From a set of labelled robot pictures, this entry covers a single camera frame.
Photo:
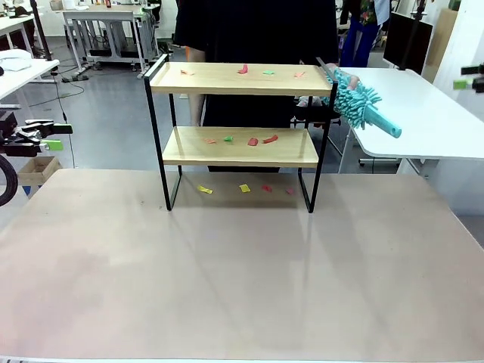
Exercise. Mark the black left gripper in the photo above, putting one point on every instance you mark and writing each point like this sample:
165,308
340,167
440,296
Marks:
9,145

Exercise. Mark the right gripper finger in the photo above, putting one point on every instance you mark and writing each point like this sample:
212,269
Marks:
464,84
474,70

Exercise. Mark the teal chenille duster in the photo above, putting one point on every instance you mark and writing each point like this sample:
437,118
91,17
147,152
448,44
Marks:
355,106

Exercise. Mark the person right forearm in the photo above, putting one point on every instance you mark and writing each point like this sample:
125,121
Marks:
194,109

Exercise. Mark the person left hand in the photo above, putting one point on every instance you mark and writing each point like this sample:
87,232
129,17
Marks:
353,82

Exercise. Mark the cardboard box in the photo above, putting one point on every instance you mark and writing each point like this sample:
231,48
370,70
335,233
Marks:
38,166

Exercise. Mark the brown cardboard sheet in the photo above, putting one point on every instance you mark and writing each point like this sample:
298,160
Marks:
444,38

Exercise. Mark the large white table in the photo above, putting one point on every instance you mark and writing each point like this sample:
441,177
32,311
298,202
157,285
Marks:
408,109

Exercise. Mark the floor power strip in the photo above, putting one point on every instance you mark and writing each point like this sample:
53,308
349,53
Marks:
75,78

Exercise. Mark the black stand pole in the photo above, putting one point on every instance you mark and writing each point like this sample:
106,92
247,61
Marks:
414,38

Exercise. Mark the black monitor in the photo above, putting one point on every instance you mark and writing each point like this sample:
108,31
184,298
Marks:
393,41

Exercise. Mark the white cloth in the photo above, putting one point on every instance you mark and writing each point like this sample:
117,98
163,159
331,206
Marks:
13,60

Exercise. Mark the black tripod pole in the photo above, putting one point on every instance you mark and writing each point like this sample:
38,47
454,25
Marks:
41,34

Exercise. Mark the person in blue trousers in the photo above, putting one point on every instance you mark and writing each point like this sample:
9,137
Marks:
363,41

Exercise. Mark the distant white desk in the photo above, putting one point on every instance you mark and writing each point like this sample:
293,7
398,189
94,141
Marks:
15,22

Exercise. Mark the grey metal workbench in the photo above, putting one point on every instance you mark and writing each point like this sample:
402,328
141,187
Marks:
98,17

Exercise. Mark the black office chair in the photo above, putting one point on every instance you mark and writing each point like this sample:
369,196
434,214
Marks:
315,115

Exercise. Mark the orange paper scrap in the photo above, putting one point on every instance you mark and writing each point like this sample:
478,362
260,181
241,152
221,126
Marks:
299,74
187,72
210,141

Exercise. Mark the person torso in black shirt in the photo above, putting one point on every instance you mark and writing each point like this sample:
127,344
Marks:
257,30

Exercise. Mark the two-tier wooden shelf black frame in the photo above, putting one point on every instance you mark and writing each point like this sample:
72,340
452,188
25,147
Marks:
234,81

